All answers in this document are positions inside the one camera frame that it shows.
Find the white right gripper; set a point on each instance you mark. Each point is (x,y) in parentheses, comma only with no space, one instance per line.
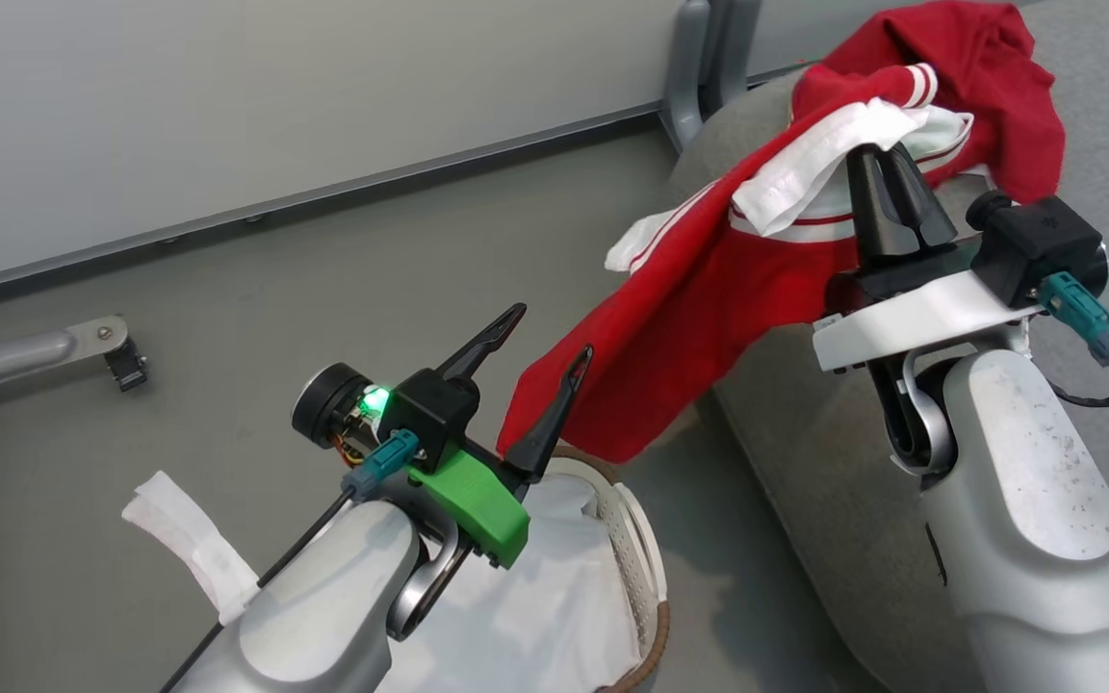
(911,318)

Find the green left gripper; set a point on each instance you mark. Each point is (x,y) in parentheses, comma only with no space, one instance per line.
(473,500)

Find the red and white garment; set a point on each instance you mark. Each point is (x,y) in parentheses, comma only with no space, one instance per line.
(709,308)

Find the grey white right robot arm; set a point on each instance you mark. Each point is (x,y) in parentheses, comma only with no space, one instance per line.
(1026,529)

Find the grey fabric sofa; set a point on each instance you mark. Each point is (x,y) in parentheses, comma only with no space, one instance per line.
(824,500)

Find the white brown-rimmed laundry basket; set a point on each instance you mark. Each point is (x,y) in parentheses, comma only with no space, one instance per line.
(646,568)

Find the grey partition support foot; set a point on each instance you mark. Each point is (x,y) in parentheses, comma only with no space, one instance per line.
(735,48)
(684,67)

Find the black caster wheel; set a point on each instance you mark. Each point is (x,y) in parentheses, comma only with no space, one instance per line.
(127,366)

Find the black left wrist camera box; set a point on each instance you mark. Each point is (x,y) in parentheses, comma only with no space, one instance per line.
(434,414)

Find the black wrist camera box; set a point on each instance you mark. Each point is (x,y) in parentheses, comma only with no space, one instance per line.
(434,414)
(1036,245)

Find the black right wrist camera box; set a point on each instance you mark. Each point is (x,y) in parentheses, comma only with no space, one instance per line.
(1036,245)

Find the grey partition bottom rail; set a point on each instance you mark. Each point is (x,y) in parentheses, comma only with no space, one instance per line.
(323,197)

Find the grey partition foot bracket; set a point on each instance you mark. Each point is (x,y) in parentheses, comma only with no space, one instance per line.
(25,354)

